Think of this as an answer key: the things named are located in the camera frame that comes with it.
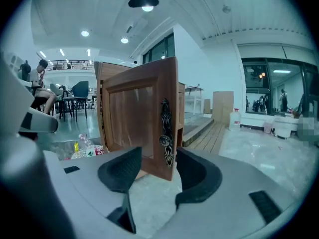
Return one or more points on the black balcony railing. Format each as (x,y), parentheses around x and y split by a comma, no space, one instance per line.
(72,65)

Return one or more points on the round ceiling light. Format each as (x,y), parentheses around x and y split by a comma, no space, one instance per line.
(85,33)
(147,8)
(124,40)

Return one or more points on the large glass window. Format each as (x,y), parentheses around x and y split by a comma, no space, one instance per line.
(286,88)

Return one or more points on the white desk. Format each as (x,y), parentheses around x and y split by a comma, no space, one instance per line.
(194,87)

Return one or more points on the yellow wrapper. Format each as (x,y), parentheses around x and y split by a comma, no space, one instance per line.
(76,147)

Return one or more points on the wooden plank platform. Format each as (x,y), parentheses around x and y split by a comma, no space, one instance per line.
(207,138)

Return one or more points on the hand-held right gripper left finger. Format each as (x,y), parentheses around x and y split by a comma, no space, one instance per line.
(87,178)

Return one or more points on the clear plastic bottle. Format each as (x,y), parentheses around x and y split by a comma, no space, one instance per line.
(84,141)

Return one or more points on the blue chair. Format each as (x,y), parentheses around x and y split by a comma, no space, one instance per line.
(81,89)

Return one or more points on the white sink on wooden cabinet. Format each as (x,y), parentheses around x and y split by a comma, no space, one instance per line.
(109,70)

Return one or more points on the small wooden panel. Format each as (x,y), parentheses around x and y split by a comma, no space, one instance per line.
(207,106)

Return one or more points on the cardboard box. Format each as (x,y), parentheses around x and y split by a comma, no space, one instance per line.
(223,108)

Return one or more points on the brown wooden cabinet door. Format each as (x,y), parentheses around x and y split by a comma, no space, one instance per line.
(181,103)
(134,113)

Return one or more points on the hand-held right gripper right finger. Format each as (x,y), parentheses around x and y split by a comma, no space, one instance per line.
(236,183)

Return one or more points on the red white carton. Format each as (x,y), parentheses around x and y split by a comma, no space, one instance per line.
(98,151)

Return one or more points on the dark framed window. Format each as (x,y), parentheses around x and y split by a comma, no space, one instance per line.
(159,48)

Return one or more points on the white round cart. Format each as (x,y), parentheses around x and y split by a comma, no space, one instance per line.
(284,128)

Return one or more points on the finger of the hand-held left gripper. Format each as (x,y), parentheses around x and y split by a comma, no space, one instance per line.
(42,123)
(12,96)

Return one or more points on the clear water jug red label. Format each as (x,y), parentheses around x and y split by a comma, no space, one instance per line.
(235,121)

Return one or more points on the white trash bin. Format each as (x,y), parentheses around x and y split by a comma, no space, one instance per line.
(59,151)

